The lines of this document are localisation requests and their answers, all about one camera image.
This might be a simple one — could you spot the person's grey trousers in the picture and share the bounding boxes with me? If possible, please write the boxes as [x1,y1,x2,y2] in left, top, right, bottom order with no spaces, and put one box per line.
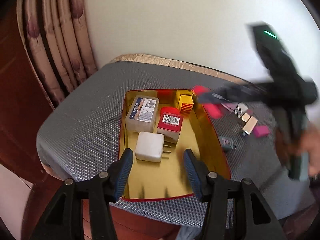
[175,226,200,240]

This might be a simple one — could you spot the brown wooden door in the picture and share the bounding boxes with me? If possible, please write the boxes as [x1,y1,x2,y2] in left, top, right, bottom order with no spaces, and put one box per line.
[0,5,55,180]

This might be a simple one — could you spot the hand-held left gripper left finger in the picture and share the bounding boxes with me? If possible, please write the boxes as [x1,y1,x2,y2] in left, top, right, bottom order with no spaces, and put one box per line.
[30,148,134,240]

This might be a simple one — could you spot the small white striped box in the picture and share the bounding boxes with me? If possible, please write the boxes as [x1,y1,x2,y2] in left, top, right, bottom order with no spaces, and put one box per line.
[234,103,249,117]

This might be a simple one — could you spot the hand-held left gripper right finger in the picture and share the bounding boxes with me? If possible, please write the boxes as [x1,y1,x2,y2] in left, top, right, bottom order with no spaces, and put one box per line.
[183,149,287,240]

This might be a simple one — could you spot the white charger plug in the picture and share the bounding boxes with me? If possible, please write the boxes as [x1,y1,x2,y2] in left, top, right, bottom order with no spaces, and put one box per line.
[135,131,173,162]

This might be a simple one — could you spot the red tin box gold inside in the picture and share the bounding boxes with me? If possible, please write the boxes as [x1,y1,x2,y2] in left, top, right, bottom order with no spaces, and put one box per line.
[117,88,231,202]

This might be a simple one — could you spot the beige printed curtain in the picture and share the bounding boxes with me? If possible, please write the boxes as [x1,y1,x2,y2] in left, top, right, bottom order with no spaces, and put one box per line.
[16,0,98,109]

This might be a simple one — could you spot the teal round tin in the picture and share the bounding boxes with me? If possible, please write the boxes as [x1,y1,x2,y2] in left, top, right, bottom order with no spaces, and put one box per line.
[219,135,237,153]

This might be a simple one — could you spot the person's right hand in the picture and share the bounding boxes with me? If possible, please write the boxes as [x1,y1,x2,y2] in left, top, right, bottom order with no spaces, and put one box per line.
[274,124,320,178]

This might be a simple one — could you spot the grey mesh mat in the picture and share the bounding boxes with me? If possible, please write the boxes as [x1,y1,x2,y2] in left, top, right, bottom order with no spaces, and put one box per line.
[36,60,315,228]

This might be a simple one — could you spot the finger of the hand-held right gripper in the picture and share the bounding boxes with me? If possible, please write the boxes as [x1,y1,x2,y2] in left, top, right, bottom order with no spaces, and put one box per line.
[196,84,265,104]

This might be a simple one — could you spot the red label carton box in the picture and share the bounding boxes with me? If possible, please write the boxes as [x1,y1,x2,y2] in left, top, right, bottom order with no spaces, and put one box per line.
[157,107,184,144]

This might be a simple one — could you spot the long gold metal case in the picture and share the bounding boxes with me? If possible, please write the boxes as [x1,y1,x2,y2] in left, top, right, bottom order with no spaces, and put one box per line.
[242,116,258,137]

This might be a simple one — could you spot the clear plastic box with label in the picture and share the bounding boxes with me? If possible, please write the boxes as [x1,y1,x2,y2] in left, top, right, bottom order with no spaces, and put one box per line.
[125,95,160,132]

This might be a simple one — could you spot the pink box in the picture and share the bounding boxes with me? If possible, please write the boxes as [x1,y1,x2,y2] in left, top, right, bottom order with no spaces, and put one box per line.
[253,125,271,138]

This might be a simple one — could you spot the yellow striped box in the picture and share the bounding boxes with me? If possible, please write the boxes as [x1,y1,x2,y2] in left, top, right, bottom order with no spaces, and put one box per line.
[179,94,195,112]

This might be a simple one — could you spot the clear case with pink insert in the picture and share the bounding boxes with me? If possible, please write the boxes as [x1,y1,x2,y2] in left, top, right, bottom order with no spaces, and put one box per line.
[221,102,240,113]

